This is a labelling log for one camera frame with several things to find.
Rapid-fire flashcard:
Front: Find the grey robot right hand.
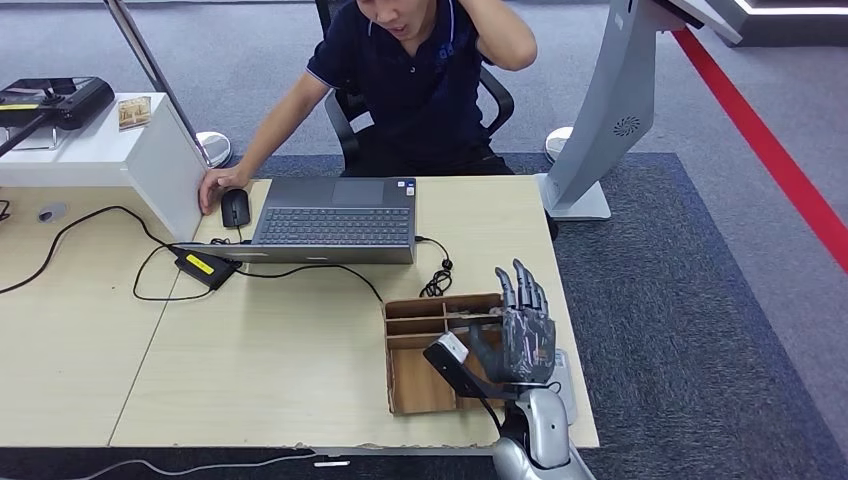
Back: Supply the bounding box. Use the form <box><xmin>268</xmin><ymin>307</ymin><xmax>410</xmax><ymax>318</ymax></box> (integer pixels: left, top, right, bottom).
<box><xmin>466</xmin><ymin>258</ymin><xmax>558</xmax><ymax>388</ymax></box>

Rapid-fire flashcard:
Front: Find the person's right hand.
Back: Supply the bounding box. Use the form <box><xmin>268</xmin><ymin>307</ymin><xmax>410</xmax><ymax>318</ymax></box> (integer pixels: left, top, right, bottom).
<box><xmin>198</xmin><ymin>165</ymin><xmax>257</xmax><ymax>217</ymax></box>

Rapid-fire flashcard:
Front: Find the grey card reader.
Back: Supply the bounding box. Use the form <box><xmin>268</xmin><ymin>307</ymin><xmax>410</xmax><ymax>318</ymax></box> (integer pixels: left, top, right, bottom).
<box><xmin>548</xmin><ymin>348</ymin><xmax>579</xmax><ymax>427</ymax></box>

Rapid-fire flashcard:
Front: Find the printed card on cabinet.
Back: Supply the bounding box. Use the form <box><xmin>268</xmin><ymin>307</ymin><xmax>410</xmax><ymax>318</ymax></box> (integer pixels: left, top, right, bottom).
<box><xmin>119</xmin><ymin>96</ymin><xmax>154</xmax><ymax>130</ymax></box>

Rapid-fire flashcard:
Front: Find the person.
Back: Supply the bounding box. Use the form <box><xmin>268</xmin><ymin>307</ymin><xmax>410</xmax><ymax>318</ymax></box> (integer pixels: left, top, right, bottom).
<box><xmin>198</xmin><ymin>0</ymin><xmax>539</xmax><ymax>217</ymax></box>

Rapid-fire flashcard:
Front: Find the black computer mouse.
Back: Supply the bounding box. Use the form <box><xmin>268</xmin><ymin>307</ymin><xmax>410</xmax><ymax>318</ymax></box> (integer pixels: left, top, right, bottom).
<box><xmin>220</xmin><ymin>189</ymin><xmax>252</xmax><ymax>231</ymax></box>

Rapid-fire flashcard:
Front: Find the round chrome pole base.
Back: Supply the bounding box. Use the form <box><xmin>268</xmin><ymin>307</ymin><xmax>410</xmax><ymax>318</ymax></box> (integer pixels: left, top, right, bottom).
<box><xmin>195</xmin><ymin>131</ymin><xmax>234</xmax><ymax>171</ymax></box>

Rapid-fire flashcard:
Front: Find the black power adapter yellow label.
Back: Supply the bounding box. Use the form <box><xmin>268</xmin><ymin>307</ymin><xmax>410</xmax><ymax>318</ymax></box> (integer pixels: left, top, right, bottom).
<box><xmin>174</xmin><ymin>248</ymin><xmax>242</xmax><ymax>291</ymax></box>

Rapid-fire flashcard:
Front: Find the grey laptop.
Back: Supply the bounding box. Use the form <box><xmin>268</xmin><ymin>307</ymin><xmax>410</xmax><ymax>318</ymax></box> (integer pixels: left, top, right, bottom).
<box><xmin>177</xmin><ymin>176</ymin><xmax>419</xmax><ymax>266</ymax></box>

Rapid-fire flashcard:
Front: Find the wooden compartment tray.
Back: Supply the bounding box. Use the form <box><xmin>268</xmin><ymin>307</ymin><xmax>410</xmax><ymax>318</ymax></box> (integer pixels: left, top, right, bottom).
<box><xmin>382</xmin><ymin>292</ymin><xmax>515</xmax><ymax>417</ymax></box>

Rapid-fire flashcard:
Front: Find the slanted metal pole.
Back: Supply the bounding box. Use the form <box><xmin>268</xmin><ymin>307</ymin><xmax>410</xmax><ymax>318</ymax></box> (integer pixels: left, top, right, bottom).
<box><xmin>102</xmin><ymin>0</ymin><xmax>215</xmax><ymax>167</ymax></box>

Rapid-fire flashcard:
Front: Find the white cabinet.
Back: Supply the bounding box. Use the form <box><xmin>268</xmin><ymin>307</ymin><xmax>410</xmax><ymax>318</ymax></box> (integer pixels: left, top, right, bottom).
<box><xmin>0</xmin><ymin>91</ymin><xmax>212</xmax><ymax>243</ymax></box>

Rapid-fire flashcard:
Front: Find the dark grey rug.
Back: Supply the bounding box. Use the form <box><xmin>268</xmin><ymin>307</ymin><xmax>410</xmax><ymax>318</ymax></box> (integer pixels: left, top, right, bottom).
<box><xmin>225</xmin><ymin>153</ymin><xmax>848</xmax><ymax>480</ymax></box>

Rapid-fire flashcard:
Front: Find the black desktop terminal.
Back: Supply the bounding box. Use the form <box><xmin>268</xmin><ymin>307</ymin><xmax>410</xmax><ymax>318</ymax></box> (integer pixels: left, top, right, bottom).
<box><xmin>0</xmin><ymin>76</ymin><xmax>117</xmax><ymax>132</ymax></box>

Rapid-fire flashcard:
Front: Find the round white floor base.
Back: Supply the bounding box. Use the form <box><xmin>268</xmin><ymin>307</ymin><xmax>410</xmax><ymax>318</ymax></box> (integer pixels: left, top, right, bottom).
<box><xmin>544</xmin><ymin>125</ymin><xmax>575</xmax><ymax>164</ymax></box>

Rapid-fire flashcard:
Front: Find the black office chair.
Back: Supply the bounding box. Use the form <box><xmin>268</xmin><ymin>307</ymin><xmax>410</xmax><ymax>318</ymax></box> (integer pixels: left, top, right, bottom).
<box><xmin>314</xmin><ymin>0</ymin><xmax>516</xmax><ymax>178</ymax></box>

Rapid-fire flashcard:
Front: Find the grey kiosk stand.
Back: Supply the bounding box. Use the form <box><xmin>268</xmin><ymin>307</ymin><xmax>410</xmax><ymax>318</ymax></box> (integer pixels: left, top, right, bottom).
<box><xmin>535</xmin><ymin>0</ymin><xmax>745</xmax><ymax>222</ymax></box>

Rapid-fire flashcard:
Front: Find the black lit platform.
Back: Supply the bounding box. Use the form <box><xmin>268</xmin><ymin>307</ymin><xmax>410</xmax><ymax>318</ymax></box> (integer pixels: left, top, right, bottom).
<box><xmin>705</xmin><ymin>0</ymin><xmax>848</xmax><ymax>49</ymax></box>

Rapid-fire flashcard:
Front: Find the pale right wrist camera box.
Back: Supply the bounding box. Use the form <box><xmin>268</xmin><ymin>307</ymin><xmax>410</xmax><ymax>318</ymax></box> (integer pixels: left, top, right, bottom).
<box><xmin>423</xmin><ymin>332</ymin><xmax>509</xmax><ymax>403</ymax></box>

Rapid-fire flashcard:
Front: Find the bundled black laptop cable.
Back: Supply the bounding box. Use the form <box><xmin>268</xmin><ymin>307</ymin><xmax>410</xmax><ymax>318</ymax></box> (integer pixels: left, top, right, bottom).
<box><xmin>415</xmin><ymin>235</ymin><xmax>456</xmax><ymax>299</ymax></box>

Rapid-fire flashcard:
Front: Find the black adapter output cable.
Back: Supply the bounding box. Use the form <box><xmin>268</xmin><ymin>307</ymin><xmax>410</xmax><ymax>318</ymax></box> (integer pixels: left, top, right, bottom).
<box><xmin>235</xmin><ymin>264</ymin><xmax>386</xmax><ymax>305</ymax></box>

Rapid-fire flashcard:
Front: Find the looped black cable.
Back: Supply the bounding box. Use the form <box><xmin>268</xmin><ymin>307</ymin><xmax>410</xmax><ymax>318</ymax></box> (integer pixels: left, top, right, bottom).
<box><xmin>132</xmin><ymin>245</ymin><xmax>217</xmax><ymax>303</ymax></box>

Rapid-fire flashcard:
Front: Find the long black power cable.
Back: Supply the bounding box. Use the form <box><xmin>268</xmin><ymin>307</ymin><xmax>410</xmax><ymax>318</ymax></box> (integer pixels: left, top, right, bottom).
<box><xmin>0</xmin><ymin>205</ymin><xmax>181</xmax><ymax>297</ymax></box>

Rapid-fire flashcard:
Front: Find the thin white cable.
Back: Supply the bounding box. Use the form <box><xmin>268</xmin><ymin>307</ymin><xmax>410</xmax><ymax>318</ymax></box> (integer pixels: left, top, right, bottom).
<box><xmin>66</xmin><ymin>451</ymin><xmax>319</xmax><ymax>480</ymax></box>

